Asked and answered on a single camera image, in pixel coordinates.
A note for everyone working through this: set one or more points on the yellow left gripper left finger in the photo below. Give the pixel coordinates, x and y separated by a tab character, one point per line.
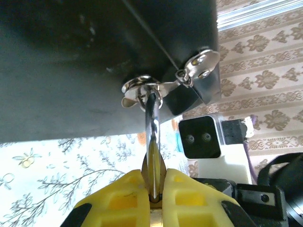
113	208

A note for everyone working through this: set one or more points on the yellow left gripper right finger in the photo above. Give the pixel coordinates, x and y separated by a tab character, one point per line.
189	205

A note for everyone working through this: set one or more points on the brass padlock silver shackle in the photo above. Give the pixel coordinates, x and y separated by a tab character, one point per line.
152	151

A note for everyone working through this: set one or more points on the floral patterned tablecloth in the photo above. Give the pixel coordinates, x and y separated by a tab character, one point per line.
47	177

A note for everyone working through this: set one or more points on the silver metal hasp latch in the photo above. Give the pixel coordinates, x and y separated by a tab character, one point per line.
201	62

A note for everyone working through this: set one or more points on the black box starry night lid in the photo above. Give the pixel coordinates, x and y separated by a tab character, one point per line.
71	71

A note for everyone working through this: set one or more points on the white camera device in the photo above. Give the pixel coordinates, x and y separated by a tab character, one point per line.
201	139

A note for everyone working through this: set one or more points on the aluminium frame post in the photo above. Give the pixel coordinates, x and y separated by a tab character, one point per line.
255	14

